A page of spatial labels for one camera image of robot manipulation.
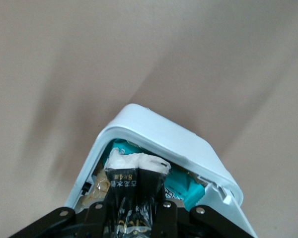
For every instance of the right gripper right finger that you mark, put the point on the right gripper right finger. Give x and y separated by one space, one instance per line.
203 223

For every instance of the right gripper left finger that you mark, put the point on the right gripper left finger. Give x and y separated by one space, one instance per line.
64 223

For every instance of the white bin lid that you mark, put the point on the white bin lid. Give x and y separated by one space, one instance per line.
221 218

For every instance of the black snack wrapper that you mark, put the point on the black snack wrapper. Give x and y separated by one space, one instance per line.
129 188

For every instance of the white trash bin body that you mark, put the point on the white trash bin body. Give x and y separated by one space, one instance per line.
164 134

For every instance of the teal snack packet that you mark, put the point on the teal snack packet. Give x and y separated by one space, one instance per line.
178 188

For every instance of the yellow snack packet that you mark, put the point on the yellow snack packet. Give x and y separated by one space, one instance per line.
99 184

